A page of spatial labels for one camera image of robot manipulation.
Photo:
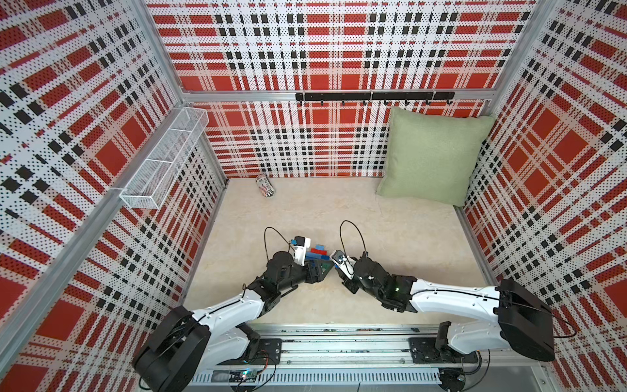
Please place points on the black hook rail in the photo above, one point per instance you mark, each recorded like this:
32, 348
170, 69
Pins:
426, 96

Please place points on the light blue long lego brick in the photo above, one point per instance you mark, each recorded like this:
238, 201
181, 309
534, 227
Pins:
316, 256

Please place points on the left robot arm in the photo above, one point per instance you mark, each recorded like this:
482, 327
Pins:
186, 341

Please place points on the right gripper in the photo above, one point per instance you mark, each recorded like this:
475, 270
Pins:
346, 282

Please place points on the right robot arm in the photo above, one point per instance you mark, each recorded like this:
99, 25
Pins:
506, 316

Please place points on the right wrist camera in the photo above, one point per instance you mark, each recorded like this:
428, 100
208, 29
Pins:
344, 263

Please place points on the green circuit board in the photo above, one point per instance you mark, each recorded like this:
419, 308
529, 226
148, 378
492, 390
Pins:
242, 376

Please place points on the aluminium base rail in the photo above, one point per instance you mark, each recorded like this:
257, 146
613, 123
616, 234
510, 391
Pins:
371, 357

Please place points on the metal can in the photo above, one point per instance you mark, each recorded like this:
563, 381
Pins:
265, 186

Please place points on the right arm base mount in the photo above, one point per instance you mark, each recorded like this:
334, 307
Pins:
423, 350

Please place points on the red lego brick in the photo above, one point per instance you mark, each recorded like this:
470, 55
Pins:
319, 251

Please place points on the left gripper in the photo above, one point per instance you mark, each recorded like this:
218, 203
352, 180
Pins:
317, 277

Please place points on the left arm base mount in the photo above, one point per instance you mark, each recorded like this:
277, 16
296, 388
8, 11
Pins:
261, 352

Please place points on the green lego brick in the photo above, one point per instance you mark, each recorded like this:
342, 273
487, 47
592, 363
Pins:
325, 266

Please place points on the green pillow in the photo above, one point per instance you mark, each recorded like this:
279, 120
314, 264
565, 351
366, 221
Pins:
432, 157

